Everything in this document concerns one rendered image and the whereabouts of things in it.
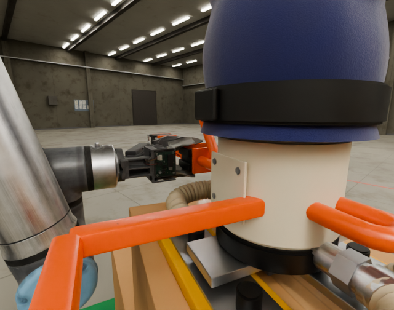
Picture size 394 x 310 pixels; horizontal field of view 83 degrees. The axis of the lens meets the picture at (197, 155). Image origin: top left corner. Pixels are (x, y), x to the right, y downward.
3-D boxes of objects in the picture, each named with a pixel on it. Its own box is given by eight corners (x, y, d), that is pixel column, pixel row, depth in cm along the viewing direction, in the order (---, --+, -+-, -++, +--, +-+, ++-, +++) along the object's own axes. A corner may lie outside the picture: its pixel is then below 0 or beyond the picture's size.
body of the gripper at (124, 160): (179, 181, 48) (120, 189, 43) (166, 171, 56) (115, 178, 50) (178, 146, 47) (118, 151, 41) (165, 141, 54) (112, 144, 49)
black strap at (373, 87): (429, 123, 25) (436, 87, 24) (271, 128, 16) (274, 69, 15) (280, 119, 45) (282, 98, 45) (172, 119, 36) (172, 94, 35)
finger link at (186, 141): (212, 144, 52) (176, 158, 49) (200, 141, 58) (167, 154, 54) (208, 131, 51) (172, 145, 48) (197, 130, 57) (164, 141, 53)
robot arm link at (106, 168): (93, 182, 49) (88, 139, 48) (116, 179, 52) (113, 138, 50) (95, 196, 41) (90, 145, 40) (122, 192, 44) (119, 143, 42)
